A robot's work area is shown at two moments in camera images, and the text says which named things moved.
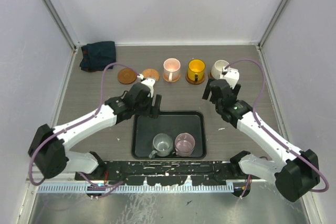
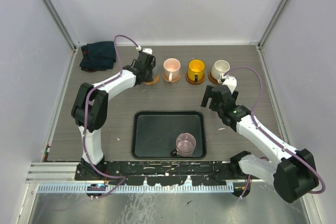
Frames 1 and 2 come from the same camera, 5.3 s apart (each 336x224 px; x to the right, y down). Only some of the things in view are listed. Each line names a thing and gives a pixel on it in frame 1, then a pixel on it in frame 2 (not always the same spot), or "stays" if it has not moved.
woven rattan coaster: [172, 81] stays
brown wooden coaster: [210, 75] stays
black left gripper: [151, 110] -> [149, 78]
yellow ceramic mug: [196, 69] stays
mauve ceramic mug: [184, 144] stays
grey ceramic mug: [162, 144] -> [154, 72]
